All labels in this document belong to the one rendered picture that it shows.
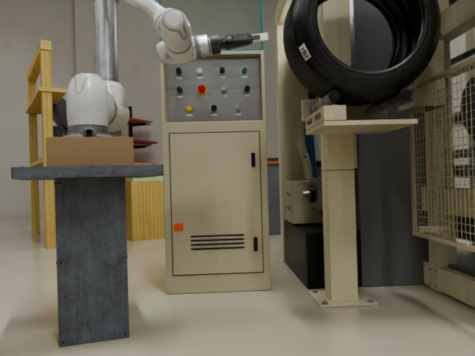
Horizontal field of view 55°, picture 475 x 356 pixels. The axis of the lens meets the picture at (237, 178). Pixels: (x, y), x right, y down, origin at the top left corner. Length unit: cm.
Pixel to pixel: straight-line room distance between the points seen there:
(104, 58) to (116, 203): 68
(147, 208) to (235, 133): 253
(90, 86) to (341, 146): 113
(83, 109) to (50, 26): 811
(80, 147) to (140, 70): 807
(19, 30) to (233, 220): 803
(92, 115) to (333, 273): 127
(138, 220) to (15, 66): 566
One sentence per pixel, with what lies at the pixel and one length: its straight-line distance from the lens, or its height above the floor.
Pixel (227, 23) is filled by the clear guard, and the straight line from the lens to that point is 255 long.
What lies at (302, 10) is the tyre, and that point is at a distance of 184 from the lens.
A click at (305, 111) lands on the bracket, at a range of 213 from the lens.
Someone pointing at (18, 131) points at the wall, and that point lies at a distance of 953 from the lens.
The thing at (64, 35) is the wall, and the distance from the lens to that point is 986.
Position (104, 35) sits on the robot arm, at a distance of 214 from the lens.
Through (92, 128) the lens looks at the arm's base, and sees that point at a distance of 183.
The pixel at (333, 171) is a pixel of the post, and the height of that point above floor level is 61.
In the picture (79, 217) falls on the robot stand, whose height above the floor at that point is 46.
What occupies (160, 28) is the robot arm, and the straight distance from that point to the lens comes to 171.
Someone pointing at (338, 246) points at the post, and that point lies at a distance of 218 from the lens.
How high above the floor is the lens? 58
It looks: level
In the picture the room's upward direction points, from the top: 2 degrees counter-clockwise
